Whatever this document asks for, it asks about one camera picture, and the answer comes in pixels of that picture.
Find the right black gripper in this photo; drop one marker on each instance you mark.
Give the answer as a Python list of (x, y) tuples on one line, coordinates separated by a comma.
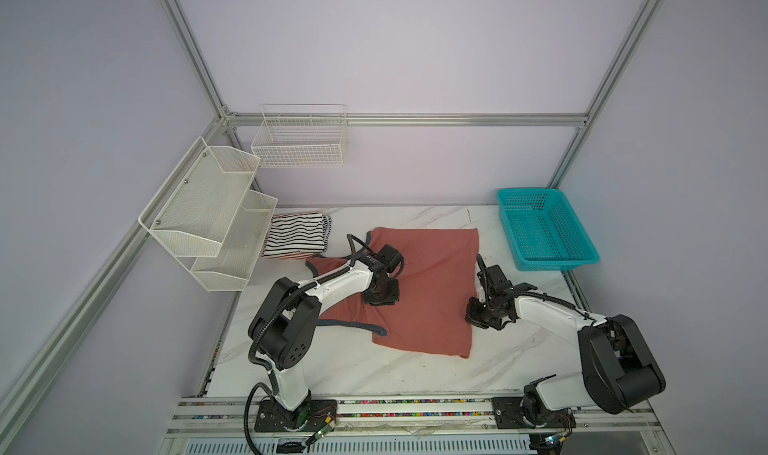
[(471, 316)]

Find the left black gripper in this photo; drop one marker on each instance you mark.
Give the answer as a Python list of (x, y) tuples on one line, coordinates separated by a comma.
[(392, 298)]

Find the dusty red tank top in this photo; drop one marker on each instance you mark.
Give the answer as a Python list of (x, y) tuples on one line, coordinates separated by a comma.
[(435, 287)]

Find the black white striped tank top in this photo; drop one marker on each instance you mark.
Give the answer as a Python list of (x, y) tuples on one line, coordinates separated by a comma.
[(297, 236)]

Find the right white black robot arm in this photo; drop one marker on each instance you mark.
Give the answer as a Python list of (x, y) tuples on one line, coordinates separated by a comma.
[(617, 368)]

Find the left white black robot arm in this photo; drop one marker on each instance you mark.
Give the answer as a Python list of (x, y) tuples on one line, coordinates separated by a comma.
[(282, 331)]

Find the teal plastic basket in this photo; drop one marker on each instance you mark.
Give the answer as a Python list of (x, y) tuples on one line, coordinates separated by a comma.
[(543, 231)]

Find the lower white mesh shelf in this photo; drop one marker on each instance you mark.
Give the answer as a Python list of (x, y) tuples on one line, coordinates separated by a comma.
[(232, 268)]

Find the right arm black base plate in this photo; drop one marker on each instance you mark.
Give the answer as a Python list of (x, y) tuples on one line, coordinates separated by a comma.
[(525, 412)]

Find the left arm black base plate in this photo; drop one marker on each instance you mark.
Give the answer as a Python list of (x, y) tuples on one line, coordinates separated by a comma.
[(310, 416)]

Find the white wire wall basket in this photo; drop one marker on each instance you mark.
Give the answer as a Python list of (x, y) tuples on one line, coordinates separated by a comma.
[(294, 136)]

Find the aluminium mounting rail frame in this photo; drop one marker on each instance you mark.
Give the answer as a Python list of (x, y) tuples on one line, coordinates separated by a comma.
[(379, 390)]

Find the aluminium enclosure frame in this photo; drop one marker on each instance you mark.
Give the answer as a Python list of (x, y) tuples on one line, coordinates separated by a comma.
[(36, 382)]

